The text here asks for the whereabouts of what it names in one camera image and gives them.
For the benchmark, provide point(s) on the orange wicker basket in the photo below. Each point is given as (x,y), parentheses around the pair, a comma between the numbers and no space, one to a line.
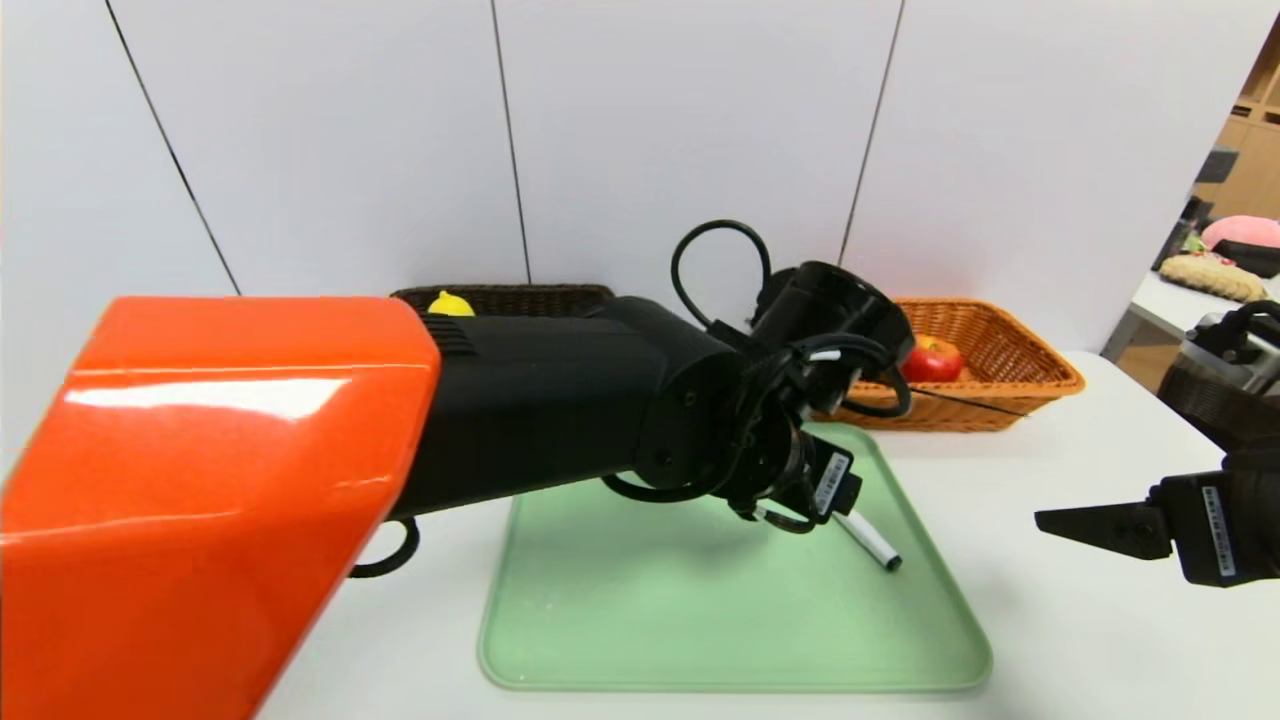
(1010,370)

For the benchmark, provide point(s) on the yellow duck toy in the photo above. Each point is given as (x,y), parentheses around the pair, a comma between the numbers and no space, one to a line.
(452,304)

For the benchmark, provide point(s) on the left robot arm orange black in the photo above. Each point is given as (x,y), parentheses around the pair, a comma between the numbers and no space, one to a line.
(250,470)

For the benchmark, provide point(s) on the white side table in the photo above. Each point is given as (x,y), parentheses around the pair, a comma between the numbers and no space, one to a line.
(1170,310)

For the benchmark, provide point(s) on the pink plush toy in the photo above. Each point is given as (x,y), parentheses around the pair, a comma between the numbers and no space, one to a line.
(1240,233)

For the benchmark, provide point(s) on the white marker pen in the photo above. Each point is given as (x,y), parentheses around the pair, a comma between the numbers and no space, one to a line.
(872,543)

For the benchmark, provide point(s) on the beige woven pouch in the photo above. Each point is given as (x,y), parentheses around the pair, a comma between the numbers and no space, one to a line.
(1210,280)

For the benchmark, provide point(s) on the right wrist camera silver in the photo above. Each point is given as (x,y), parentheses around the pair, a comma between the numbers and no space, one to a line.
(1240,365)

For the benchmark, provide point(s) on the light green plastic tray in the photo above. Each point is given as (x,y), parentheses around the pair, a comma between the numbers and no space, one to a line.
(680,610)

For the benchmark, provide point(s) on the wooden shelf unit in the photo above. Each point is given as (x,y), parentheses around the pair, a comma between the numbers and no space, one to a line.
(1255,170)

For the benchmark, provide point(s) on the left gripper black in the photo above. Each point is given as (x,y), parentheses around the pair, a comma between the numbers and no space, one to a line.
(832,481)

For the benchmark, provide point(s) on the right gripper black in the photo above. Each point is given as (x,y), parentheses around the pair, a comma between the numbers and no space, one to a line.
(1213,530)

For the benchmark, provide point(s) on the red yellow apple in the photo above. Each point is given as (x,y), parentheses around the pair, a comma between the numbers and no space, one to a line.
(935,362)

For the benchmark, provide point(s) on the dark brown wicker basket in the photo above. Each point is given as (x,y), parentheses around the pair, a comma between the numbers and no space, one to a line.
(520,298)

